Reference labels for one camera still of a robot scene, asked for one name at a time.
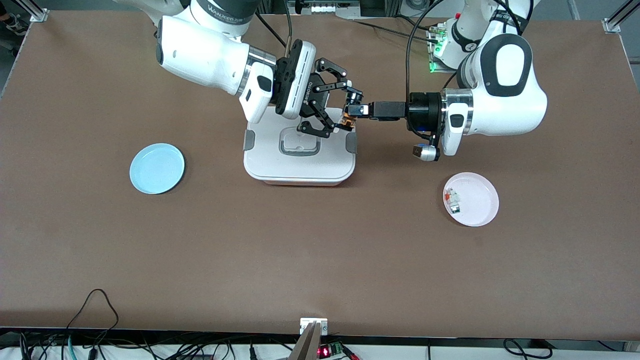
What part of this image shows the small white metal bracket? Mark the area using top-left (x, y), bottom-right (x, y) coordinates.
top-left (300, 318), bottom-right (329, 336)

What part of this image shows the white lunch box grey handle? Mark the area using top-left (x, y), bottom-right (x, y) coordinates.
top-left (243, 106), bottom-right (359, 187)

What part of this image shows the black device with lit strip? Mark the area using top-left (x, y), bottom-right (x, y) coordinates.
top-left (287, 0), bottom-right (361, 16)

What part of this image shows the circuit board with red display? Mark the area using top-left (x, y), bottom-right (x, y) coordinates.
top-left (318, 342), bottom-right (346, 359)

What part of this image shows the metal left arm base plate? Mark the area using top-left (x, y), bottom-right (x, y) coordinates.
top-left (426, 25), bottom-right (463, 74)

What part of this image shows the aluminium corner profile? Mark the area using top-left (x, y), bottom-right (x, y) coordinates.
top-left (602, 0), bottom-right (640, 35)
top-left (19, 0), bottom-right (50, 23)

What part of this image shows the pink round plate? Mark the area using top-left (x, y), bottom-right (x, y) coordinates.
top-left (443, 172), bottom-right (500, 227)

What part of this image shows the black looped cable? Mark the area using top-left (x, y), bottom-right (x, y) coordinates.
top-left (66, 288), bottom-right (120, 346)

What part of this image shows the light blue round plate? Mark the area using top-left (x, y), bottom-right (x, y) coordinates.
top-left (129, 143), bottom-right (186, 195)

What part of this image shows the grey metal camera pole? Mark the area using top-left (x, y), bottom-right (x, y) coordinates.
top-left (289, 322), bottom-right (322, 360)

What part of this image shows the black cable across table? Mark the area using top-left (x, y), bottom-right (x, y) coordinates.
top-left (350, 15), bottom-right (431, 41)

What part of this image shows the black coiled cable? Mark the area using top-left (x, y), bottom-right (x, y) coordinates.
top-left (502, 338), bottom-right (553, 359)

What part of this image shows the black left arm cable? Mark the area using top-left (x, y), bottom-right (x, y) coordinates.
top-left (405, 0), bottom-right (503, 97)

